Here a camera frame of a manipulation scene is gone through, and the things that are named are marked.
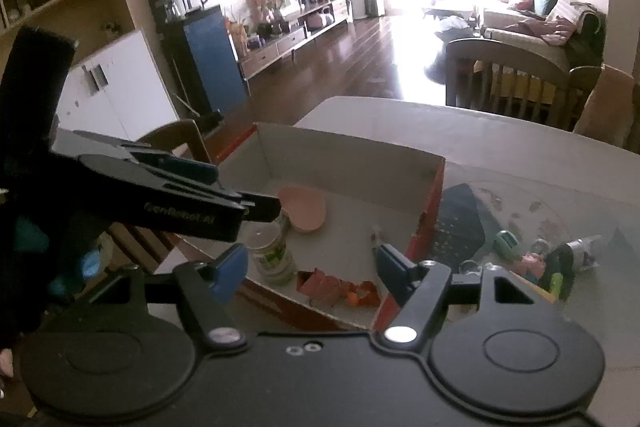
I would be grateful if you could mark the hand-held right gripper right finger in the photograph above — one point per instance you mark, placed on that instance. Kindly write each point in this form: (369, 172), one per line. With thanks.
(395, 272)

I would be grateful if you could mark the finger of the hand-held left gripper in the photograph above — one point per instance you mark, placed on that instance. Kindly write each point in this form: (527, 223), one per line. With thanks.
(200, 212)
(190, 168)

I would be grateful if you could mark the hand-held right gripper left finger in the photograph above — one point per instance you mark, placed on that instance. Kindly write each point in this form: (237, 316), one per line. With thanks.
(231, 269)

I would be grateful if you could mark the green-lidded spice jar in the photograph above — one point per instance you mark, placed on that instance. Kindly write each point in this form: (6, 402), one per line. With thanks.
(274, 257)

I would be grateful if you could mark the small yellow carton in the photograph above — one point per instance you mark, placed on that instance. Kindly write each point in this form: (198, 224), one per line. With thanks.
(320, 284)

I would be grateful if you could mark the pink heart-shaped bowl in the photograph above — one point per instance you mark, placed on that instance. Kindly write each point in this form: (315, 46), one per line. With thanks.
(305, 209)

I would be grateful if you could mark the red cardboard box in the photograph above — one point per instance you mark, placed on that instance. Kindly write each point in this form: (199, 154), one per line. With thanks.
(350, 167)

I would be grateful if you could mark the teal round toy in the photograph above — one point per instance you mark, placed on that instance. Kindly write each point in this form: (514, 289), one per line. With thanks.
(506, 243)

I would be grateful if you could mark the green and orange toy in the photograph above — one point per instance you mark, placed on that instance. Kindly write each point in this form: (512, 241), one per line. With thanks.
(557, 279)

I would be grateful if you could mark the small white bottle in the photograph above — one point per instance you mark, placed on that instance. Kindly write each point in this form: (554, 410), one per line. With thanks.
(587, 249)

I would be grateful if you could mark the broom with dustpan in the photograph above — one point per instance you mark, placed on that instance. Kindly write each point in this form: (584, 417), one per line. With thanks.
(207, 118)

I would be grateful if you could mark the white storage cabinet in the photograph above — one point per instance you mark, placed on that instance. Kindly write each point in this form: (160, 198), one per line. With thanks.
(125, 87)

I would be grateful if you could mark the black cabinet blue panel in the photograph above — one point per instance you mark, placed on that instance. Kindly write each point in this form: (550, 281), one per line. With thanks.
(210, 57)

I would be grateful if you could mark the wooden television cabinet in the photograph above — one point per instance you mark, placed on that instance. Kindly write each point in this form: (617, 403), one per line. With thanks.
(290, 44)

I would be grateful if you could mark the glass coffee press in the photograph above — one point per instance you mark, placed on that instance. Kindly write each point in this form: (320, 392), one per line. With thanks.
(176, 4)

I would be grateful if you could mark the pink artificial flowers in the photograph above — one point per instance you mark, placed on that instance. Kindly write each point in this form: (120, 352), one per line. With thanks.
(262, 4)

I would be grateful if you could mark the pink bag under television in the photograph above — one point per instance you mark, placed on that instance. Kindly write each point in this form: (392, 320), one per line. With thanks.
(316, 21)

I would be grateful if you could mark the dark round floor cushion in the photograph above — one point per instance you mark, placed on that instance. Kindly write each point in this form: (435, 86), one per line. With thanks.
(436, 67)

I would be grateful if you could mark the wooden dining chair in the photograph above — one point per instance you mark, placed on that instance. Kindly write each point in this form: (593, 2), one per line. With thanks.
(582, 92)
(500, 62)

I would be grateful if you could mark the blue-grey floor cushion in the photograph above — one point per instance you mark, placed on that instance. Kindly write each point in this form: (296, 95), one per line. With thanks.
(455, 27)

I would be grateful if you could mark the beige towel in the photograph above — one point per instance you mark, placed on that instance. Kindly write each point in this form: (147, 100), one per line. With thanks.
(607, 107)

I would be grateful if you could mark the white coffee table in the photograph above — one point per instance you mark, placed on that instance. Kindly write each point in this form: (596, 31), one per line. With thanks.
(450, 7)

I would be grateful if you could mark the grey sofa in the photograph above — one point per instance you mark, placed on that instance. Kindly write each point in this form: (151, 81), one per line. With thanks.
(540, 32)

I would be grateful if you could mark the reddish sofa blanket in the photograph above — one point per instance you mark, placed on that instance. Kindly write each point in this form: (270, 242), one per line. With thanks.
(545, 29)

